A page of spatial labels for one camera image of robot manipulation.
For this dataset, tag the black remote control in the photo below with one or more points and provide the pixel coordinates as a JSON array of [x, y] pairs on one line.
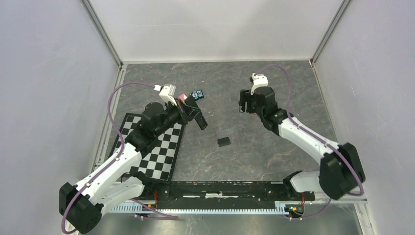
[[202, 123]]

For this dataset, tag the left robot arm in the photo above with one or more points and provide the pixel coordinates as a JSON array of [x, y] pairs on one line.
[[83, 204]]

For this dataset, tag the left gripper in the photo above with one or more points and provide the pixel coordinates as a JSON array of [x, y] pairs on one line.
[[186, 112]]

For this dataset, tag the checkerboard calibration board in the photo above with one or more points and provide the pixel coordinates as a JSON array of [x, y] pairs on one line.
[[160, 163]]

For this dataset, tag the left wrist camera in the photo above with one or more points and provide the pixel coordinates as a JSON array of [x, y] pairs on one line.
[[166, 93]]

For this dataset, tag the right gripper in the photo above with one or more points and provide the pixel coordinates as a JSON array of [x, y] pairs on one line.
[[246, 96]]

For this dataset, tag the red yellow small box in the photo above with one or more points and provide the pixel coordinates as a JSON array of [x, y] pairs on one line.
[[182, 96]]

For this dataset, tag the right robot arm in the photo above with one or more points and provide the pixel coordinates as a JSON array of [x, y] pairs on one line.
[[340, 170]]

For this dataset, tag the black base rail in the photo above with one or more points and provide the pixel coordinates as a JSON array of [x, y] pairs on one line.
[[221, 194]]

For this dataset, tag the white cable comb strip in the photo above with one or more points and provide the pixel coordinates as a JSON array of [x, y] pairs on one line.
[[136, 208]]

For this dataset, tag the black battery cover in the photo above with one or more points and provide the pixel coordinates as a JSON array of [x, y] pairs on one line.
[[223, 141]]

